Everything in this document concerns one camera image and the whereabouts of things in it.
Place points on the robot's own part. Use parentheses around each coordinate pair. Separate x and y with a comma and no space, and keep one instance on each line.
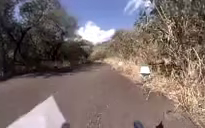
(138,124)

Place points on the dry grass and brush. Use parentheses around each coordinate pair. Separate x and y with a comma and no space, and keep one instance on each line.
(180,56)

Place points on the grey asphalt road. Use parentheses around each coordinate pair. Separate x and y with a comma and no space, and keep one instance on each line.
(100,90)

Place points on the white marker stone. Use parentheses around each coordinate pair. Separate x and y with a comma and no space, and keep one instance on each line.
(145,70)

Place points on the row of trees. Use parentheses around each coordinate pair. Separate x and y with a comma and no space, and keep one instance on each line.
(30,36)

